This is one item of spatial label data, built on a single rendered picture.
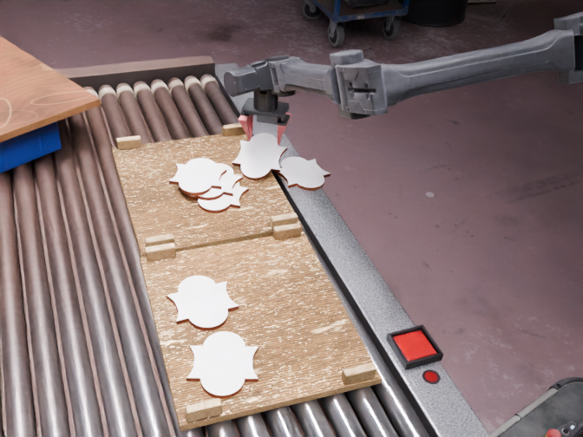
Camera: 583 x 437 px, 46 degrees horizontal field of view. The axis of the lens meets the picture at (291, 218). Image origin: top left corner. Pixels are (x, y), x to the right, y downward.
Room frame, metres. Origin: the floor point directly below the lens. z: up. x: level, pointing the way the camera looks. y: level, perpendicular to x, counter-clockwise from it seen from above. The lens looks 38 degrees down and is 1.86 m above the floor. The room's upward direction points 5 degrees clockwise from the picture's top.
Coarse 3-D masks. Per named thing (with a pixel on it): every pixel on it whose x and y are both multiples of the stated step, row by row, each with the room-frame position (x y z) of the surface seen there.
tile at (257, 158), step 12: (252, 144) 1.40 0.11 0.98; (264, 144) 1.40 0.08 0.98; (276, 144) 1.40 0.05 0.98; (240, 156) 1.37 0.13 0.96; (252, 156) 1.36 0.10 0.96; (264, 156) 1.36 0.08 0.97; (276, 156) 1.36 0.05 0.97; (252, 168) 1.33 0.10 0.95; (264, 168) 1.33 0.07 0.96; (276, 168) 1.33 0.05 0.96
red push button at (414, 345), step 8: (400, 336) 0.86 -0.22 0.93; (408, 336) 0.86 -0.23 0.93; (416, 336) 0.86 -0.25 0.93; (424, 336) 0.86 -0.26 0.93; (400, 344) 0.84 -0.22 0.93; (408, 344) 0.84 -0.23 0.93; (416, 344) 0.84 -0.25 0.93; (424, 344) 0.85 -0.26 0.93; (408, 352) 0.82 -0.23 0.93; (416, 352) 0.83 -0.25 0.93; (424, 352) 0.83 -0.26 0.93; (432, 352) 0.83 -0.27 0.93; (408, 360) 0.81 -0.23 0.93
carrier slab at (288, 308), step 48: (288, 240) 1.10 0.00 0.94; (240, 288) 0.94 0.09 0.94; (288, 288) 0.96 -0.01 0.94; (192, 336) 0.81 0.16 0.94; (240, 336) 0.82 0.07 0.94; (288, 336) 0.83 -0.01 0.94; (336, 336) 0.84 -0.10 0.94; (192, 384) 0.71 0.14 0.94; (288, 384) 0.72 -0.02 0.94; (336, 384) 0.73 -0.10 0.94
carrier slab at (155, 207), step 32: (128, 160) 1.34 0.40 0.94; (160, 160) 1.36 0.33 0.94; (224, 160) 1.38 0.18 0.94; (128, 192) 1.22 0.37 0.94; (160, 192) 1.23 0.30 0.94; (256, 192) 1.26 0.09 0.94; (160, 224) 1.12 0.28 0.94; (192, 224) 1.13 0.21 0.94; (224, 224) 1.14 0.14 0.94; (256, 224) 1.14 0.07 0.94
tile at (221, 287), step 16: (192, 288) 0.92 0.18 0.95; (208, 288) 0.93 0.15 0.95; (224, 288) 0.93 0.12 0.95; (176, 304) 0.88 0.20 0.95; (192, 304) 0.88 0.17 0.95; (208, 304) 0.88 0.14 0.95; (224, 304) 0.89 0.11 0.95; (192, 320) 0.84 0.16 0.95; (208, 320) 0.84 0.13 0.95; (224, 320) 0.85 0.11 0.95
